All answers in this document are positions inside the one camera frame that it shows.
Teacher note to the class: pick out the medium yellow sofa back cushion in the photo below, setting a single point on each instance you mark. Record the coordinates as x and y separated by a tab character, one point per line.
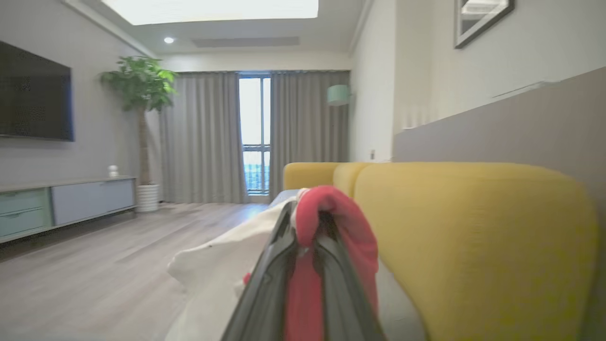
348	177

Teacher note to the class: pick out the black wall television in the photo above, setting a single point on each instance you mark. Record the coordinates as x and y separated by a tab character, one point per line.
33	94

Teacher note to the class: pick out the dark framed wall picture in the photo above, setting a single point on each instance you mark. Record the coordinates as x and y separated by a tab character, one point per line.
478	19

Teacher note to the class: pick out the small yellow sofa back cushion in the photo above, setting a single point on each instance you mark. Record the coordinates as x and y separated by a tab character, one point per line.
307	175

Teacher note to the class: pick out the large yellow sofa back cushion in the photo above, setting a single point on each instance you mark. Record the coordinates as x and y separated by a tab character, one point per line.
473	237

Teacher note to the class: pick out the white ribbed plant pot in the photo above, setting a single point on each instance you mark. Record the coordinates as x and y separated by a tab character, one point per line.
147	196

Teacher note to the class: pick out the red white jersey shirt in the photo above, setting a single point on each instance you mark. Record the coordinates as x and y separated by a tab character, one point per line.
350	227

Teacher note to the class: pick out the green potted tree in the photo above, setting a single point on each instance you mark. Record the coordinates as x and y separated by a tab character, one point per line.
142	85

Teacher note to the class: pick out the grey green TV cabinet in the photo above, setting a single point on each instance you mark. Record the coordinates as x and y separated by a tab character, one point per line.
71	201

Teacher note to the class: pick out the grey curtain beside lamp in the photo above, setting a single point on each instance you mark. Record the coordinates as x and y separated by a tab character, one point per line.
307	123

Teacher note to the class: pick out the small white figure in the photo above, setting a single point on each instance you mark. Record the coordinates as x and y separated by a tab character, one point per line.
112	171

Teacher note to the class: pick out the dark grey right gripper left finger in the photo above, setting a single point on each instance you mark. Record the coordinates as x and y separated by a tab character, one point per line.
265	293

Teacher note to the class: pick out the balcony window with railing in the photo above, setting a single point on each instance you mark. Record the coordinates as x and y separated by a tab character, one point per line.
255	132

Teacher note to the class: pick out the wide grey curtain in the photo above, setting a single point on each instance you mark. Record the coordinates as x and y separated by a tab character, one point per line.
203	137

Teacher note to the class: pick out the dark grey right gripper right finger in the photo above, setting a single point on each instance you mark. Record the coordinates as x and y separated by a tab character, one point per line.
343	303

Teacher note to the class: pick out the round ceiling spotlight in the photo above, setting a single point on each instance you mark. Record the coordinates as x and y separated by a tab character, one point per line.
168	40

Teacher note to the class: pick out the bright ceiling light panel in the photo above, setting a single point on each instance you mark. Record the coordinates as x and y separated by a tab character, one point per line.
213	9

